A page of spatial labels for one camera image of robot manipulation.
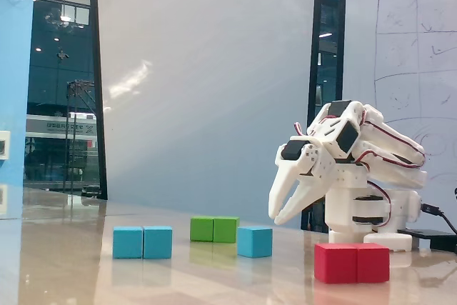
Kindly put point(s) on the flat black box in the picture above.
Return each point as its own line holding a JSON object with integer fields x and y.
{"x": 433, "y": 239}

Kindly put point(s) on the slim black pillar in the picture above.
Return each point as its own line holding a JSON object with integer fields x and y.
{"x": 98, "y": 87}

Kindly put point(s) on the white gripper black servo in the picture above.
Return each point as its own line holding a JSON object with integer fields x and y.
{"x": 311, "y": 168}

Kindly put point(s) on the wide black window frame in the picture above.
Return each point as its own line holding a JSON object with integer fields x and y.
{"x": 313, "y": 51}

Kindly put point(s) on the long red block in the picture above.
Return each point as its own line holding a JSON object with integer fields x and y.
{"x": 351, "y": 264}

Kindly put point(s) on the white wall switch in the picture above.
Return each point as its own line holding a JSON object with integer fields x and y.
{"x": 4, "y": 145}

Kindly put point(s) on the long blue block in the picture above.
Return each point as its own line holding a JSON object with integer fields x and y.
{"x": 143, "y": 242}

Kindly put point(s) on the small blue cube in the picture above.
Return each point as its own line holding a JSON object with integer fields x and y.
{"x": 254, "y": 242}

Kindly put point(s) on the long green block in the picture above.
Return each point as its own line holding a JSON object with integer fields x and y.
{"x": 213, "y": 230}

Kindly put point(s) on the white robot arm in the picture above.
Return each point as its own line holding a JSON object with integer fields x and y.
{"x": 385, "y": 148}

